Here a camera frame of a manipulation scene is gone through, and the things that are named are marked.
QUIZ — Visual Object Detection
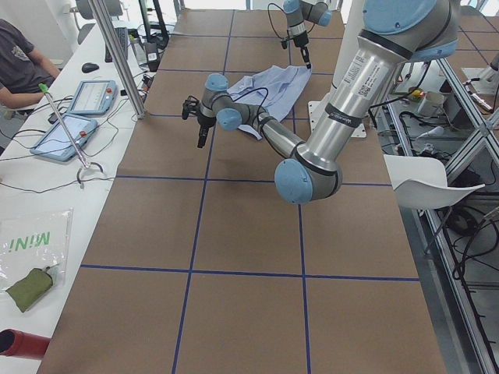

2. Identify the seated person grey shirt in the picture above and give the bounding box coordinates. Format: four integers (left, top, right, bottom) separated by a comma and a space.
1, 19, 60, 109

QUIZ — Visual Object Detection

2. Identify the clear plastic bag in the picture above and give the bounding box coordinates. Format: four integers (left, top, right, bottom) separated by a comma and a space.
1, 208, 73, 298

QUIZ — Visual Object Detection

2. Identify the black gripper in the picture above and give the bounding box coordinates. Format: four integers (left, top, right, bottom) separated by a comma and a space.
294, 34, 312, 69
197, 115, 213, 148

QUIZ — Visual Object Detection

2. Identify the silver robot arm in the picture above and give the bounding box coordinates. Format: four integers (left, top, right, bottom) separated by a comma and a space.
193, 1, 460, 204
281, 0, 332, 69

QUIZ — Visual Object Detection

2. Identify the aluminium frame post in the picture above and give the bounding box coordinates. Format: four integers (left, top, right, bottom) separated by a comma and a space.
89, 0, 146, 120

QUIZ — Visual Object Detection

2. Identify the pink reacher grabber stick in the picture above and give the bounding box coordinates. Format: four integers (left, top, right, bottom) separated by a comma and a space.
38, 83, 104, 189

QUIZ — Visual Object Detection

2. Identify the white plastic chair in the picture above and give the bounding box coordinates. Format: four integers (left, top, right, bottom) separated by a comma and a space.
384, 154, 485, 210

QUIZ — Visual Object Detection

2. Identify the red cylinder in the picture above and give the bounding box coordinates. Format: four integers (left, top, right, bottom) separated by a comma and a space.
1, 329, 51, 360

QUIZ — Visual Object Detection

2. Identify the teach pendant near shirt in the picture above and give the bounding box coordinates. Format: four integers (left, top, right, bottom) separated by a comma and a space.
67, 80, 117, 116

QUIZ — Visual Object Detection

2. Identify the green fabric pouch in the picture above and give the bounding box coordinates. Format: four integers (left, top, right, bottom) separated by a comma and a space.
6, 266, 54, 312

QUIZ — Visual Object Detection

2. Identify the black computer mouse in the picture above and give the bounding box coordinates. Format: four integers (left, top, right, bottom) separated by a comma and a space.
81, 62, 100, 73

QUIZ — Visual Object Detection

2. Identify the teach pendant far side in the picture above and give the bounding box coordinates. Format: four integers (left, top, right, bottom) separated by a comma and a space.
30, 114, 97, 161

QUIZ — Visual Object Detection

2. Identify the light blue striped shirt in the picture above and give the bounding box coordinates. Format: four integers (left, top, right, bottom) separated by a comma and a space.
228, 65, 312, 121

